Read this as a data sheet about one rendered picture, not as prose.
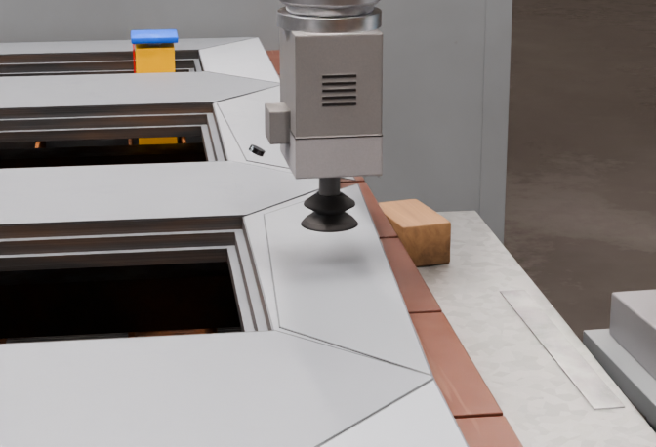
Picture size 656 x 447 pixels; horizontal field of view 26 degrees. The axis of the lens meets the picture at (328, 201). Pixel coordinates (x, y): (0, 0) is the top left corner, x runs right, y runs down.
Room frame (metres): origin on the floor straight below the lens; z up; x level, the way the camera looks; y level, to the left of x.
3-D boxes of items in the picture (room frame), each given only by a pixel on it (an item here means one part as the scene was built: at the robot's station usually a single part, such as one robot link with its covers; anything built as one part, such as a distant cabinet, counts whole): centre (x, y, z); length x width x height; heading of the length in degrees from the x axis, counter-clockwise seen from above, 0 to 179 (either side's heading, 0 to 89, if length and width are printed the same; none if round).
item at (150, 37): (1.83, 0.23, 0.88); 0.06 x 0.06 x 0.02; 8
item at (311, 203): (1.02, 0.00, 0.90); 0.04 x 0.04 x 0.02
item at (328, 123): (1.02, 0.01, 0.99); 0.10 x 0.09 x 0.16; 99
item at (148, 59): (1.83, 0.23, 0.78); 0.05 x 0.05 x 0.19; 8
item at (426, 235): (1.55, -0.09, 0.71); 0.10 x 0.06 x 0.05; 20
